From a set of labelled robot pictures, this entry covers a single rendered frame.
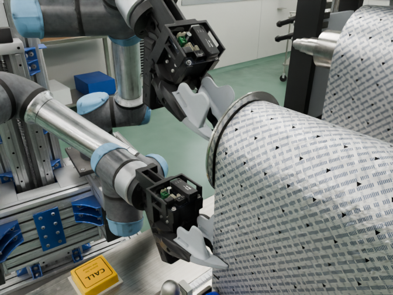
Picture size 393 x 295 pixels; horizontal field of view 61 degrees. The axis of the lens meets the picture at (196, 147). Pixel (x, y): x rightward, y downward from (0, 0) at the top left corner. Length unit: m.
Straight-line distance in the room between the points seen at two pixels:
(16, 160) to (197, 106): 1.01
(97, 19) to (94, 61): 3.64
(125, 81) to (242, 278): 0.83
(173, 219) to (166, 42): 0.25
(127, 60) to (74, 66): 3.09
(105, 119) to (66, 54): 2.90
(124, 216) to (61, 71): 3.51
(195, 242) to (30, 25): 0.44
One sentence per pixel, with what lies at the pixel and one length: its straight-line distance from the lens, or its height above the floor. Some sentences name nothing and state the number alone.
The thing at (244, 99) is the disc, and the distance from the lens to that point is 0.42.
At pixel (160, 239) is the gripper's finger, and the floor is 1.09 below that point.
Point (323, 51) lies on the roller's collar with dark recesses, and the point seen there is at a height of 1.34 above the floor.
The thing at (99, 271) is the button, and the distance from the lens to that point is 0.74.
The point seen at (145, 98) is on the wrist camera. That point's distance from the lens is 0.54.
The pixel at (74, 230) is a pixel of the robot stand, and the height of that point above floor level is 0.54.
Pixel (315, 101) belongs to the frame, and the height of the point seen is 1.21.
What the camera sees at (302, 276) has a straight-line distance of 0.40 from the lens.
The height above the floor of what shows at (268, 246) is 1.18.
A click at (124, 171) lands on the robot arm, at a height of 1.14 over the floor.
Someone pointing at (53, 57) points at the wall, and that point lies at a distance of 4.08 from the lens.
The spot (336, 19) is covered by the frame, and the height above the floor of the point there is 1.37.
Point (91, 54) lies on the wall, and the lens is 4.24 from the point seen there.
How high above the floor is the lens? 1.46
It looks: 28 degrees down
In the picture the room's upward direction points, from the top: straight up
